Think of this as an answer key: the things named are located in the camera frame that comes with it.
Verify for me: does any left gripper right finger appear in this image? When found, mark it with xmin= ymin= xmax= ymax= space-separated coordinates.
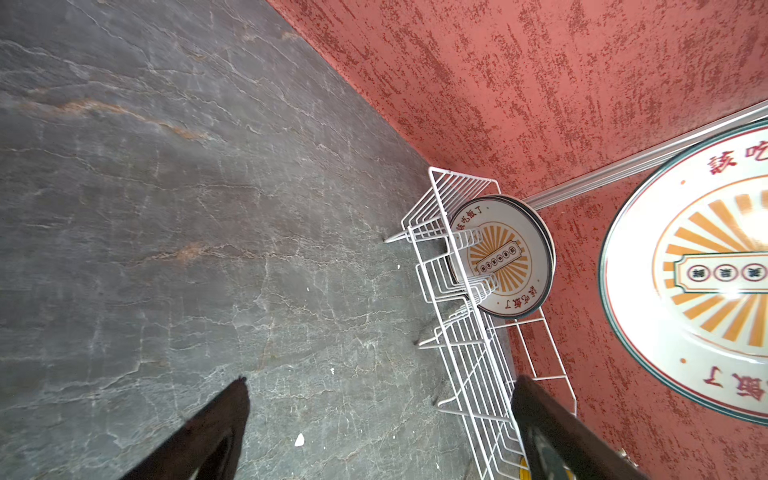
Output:
xmin=511 ymin=375 xmax=647 ymax=479

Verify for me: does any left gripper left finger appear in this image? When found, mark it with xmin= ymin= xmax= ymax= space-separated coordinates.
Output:
xmin=123 ymin=377 xmax=250 ymax=479

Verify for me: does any round patterned plate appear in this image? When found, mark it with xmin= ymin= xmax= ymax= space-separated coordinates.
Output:
xmin=450 ymin=194 xmax=549 ymax=319
xmin=499 ymin=195 xmax=556 ymax=302
xmin=598 ymin=120 xmax=767 ymax=425

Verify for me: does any round patterned plate front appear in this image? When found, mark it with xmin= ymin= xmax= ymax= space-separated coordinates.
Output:
xmin=598 ymin=120 xmax=767 ymax=425

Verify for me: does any round patterned plate back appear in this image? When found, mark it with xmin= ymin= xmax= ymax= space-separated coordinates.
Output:
xmin=499 ymin=195 xmax=556 ymax=302

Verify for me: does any white wire dish rack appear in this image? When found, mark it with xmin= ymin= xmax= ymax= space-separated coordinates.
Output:
xmin=396 ymin=167 xmax=578 ymax=479

